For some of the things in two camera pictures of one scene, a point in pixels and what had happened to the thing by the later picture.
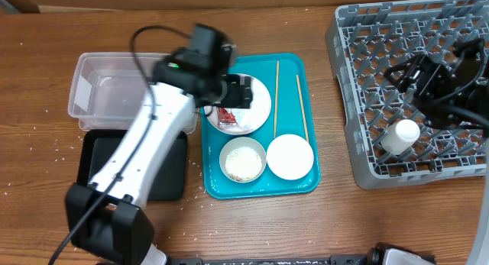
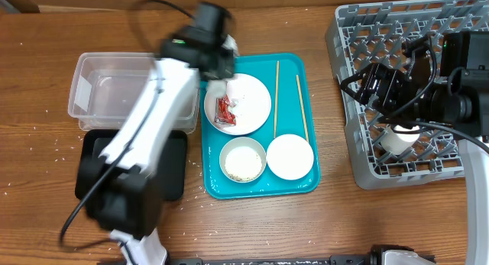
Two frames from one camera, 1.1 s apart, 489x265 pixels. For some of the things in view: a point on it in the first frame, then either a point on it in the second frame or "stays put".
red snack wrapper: [225, 116] stays put
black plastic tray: [95, 147] stays put
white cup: [400, 137] stays put
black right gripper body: [442, 97] → [396, 91]
